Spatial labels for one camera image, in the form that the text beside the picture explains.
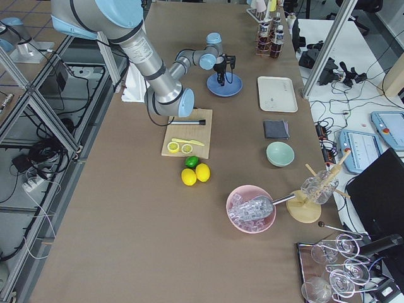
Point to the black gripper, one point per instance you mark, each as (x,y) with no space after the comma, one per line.
(218,67)

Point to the blue plate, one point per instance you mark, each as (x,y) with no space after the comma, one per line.
(232,85)

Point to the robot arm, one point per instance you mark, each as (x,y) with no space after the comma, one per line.
(122,23)

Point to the steel muddler black tip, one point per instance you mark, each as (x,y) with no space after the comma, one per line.
(200,122)

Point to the tea bottle three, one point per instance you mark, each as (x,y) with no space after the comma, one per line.
(263,41)

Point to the cream rabbit tray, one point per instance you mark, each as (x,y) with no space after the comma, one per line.
(276,94)

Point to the tea bottle two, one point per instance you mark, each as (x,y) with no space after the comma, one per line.
(276,46)

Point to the wooden cutting board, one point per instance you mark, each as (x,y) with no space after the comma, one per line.
(201,133)

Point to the grey folded cloth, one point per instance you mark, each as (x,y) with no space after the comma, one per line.
(276,129)

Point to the tea bottle one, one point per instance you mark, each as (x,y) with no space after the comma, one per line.
(276,21)

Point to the yellow plastic knife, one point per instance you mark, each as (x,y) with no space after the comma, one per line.
(191,142)

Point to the pink cup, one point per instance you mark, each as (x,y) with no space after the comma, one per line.
(259,5)

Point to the lemon half near knife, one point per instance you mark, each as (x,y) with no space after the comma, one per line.
(186,148)

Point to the yellow cup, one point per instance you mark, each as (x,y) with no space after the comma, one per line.
(272,5)

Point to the green lime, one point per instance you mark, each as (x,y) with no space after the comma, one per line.
(191,162)

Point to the yellow lemon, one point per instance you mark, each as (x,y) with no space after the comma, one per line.
(188,177)
(202,172)

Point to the mint green bowl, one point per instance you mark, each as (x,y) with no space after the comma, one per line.
(280,154)

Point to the pink bowl with ice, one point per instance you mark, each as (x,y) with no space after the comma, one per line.
(250,210)

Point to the metal ice scoop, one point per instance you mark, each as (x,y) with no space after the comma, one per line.
(263,206)

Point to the glass mug on stand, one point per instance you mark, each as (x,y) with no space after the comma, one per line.
(320,187)

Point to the wooden cup tree stand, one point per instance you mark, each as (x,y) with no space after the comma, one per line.
(305,207)

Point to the blue teach pendant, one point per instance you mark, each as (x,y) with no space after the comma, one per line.
(389,124)
(365,149)

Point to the black laptop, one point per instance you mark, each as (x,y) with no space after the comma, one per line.
(377,195)

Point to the wine glass rack tray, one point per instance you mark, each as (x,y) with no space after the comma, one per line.
(341,268)

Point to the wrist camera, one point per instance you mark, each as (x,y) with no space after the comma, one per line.
(230,60)

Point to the copper wire bottle rack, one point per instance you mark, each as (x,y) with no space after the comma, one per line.
(271,39)

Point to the white wire cup rack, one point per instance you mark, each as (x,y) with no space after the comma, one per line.
(259,17)

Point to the white camera mast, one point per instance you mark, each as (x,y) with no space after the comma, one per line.
(135,86)

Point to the aluminium frame post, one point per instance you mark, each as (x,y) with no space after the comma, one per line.
(340,20)

